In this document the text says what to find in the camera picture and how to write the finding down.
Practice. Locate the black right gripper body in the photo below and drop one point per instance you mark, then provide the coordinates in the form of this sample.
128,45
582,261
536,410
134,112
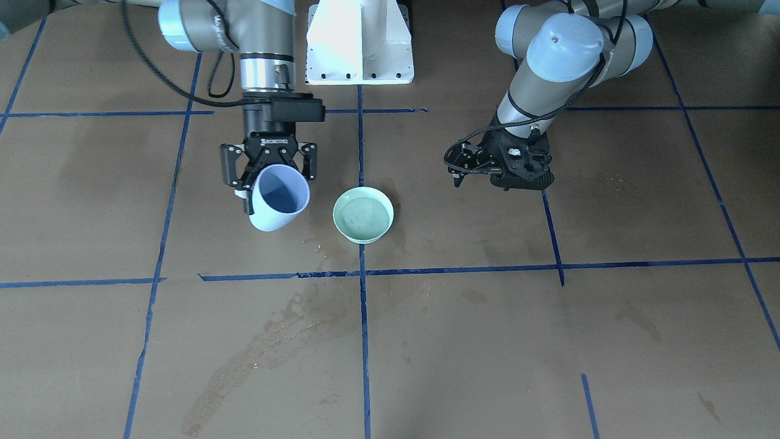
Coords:
263,127

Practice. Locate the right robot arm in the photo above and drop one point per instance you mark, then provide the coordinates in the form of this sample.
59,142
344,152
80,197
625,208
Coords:
258,37

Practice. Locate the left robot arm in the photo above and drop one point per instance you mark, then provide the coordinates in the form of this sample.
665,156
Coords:
563,48

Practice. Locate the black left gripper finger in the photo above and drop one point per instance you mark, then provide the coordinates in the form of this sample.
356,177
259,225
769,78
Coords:
464,165

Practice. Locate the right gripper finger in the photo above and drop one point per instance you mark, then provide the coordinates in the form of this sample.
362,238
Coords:
309,154

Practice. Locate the blue-grey plastic cup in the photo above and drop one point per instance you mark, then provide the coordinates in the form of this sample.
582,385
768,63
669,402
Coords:
278,195

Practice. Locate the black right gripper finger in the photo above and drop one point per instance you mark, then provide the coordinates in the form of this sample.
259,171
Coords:
229,154

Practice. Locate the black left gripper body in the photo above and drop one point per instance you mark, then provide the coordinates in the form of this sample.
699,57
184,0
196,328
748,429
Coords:
491,145

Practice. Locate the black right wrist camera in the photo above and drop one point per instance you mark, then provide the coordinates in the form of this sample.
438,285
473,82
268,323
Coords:
294,108

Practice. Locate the light green bowl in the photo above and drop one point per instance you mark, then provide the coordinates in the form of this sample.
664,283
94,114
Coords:
363,214

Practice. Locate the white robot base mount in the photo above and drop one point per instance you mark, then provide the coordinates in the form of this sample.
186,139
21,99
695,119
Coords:
359,42

